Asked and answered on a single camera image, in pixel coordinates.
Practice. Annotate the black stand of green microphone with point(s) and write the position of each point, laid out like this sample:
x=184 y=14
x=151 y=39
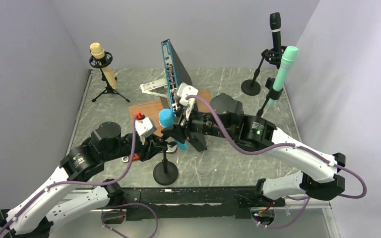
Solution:
x=271 y=95

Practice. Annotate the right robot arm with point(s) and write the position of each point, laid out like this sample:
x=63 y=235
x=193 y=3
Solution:
x=317 y=173

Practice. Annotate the black tripod mic stand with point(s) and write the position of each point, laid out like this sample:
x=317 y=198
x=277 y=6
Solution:
x=105 y=60

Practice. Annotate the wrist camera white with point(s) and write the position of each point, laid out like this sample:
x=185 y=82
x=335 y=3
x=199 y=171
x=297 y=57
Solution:
x=184 y=90
x=144 y=125

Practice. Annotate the black microphone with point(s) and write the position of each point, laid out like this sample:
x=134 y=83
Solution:
x=275 y=26

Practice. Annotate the wooden board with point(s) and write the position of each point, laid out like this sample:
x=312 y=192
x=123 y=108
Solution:
x=152 y=109

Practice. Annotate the blue microphone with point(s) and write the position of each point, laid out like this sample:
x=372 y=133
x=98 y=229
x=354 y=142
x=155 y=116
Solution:
x=166 y=119

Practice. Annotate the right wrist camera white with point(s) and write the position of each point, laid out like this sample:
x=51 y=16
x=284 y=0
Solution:
x=184 y=90

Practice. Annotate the mint green microphone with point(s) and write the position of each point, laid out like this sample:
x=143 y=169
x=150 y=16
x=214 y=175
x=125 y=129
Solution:
x=288 y=58

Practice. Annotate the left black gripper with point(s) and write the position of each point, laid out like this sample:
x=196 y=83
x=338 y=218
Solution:
x=151 y=147

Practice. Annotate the metal bracket holder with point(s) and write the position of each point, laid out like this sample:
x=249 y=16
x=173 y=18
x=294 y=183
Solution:
x=157 y=88

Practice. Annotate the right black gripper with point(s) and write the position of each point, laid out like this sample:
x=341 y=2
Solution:
x=177 y=131

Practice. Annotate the black round-base mic stand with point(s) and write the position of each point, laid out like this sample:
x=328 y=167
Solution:
x=165 y=172

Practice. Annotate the blue black network switch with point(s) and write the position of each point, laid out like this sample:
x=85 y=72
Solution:
x=175 y=75

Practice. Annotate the black stand with shock mount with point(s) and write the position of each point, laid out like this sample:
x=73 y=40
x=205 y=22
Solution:
x=251 y=87

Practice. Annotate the beige microphone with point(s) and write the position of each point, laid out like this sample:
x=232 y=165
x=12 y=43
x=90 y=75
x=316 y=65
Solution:
x=96 y=49

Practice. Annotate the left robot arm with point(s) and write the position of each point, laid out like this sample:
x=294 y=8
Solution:
x=68 y=193

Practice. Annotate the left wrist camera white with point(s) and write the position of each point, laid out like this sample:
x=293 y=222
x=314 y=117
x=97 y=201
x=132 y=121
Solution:
x=144 y=125

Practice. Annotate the aluminium frame rail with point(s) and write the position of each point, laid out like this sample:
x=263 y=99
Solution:
x=317 y=221

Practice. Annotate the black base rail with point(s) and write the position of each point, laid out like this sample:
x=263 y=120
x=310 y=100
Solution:
x=192 y=202

